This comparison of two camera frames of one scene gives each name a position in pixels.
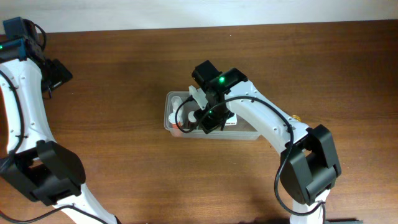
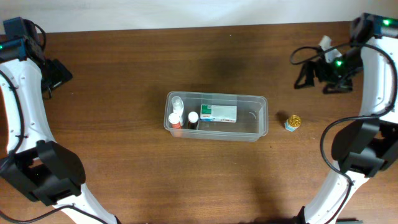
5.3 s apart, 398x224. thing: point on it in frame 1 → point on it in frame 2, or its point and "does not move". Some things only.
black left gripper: [63, 73] does not move
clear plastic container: [179, 113] does not move
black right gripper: [207, 124] → [308, 70]
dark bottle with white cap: [192, 123] does not move
